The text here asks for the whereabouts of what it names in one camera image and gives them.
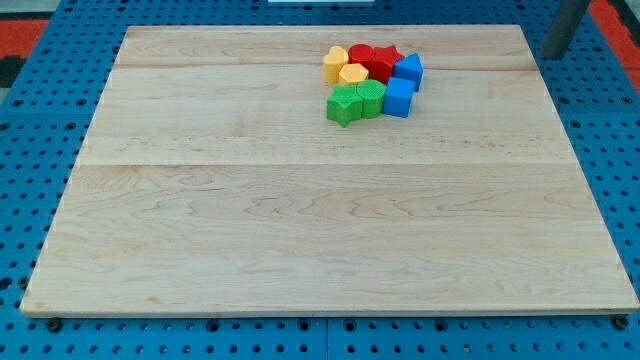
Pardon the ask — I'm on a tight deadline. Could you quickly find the grey metal post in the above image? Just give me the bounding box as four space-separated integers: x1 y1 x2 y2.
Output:
540 0 591 60

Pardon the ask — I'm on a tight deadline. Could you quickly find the light wooden board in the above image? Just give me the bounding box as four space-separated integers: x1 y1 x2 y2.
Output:
21 25 639 318

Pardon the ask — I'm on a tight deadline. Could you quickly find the blue cube block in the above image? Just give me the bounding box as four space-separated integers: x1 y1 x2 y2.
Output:
382 77 415 118

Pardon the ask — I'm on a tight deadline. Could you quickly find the red circle block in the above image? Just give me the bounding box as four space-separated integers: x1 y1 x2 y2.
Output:
348 43 375 69

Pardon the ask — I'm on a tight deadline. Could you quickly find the red star block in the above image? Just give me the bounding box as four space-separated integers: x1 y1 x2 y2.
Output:
369 45 404 84

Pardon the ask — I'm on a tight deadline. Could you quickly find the green circle block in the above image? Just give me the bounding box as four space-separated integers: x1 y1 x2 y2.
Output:
356 79 386 119

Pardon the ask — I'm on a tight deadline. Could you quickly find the yellow heart block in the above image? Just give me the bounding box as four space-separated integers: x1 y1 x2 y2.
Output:
322 46 349 83

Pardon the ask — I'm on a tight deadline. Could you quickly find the yellow hexagon block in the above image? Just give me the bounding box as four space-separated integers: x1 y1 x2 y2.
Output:
338 63 369 86

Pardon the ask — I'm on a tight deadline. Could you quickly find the blue triangle block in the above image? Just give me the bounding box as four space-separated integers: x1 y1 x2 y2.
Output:
393 53 424 92

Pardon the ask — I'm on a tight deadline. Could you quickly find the green star block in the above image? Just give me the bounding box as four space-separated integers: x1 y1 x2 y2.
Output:
326 85 363 128

